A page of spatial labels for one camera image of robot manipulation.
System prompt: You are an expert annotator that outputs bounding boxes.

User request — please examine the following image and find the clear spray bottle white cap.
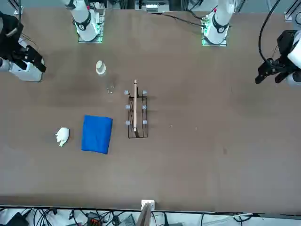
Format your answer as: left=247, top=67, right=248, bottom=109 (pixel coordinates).
left=95, top=60, right=116, bottom=96

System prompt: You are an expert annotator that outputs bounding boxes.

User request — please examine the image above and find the black cable on table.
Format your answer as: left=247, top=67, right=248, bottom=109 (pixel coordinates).
left=150, top=10, right=206, bottom=26

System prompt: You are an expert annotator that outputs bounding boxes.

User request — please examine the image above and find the upright camera post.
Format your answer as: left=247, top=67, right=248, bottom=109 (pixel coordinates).
left=137, top=202, right=153, bottom=226

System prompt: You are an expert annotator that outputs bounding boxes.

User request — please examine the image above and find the folded blue cloth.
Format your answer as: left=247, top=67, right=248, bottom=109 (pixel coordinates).
left=81, top=114, right=113, bottom=155

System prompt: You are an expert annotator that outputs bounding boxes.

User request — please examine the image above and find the white tissue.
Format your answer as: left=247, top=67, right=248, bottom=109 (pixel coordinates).
left=55, top=127, right=71, bottom=148

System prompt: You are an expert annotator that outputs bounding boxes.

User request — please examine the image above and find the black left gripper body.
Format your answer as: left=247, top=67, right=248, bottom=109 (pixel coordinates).
left=267, top=30, right=297, bottom=73

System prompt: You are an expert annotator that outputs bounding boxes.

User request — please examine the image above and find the power adapter with orange plugs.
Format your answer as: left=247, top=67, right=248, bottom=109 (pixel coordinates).
left=86, top=211, right=104, bottom=226

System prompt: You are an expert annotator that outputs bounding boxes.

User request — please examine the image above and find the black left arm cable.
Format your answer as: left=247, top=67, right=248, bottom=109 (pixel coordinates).
left=258, top=0, right=282, bottom=62

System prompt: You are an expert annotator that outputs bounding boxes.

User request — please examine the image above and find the metal table edge bracket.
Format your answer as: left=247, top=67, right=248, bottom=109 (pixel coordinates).
left=141, top=199, right=156, bottom=210

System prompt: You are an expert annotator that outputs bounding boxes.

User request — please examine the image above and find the black wire rack wooden bar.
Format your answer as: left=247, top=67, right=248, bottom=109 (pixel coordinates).
left=124, top=79, right=149, bottom=139

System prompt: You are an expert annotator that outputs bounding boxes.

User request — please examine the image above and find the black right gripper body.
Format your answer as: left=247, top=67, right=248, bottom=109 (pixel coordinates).
left=0, top=13, right=30, bottom=63

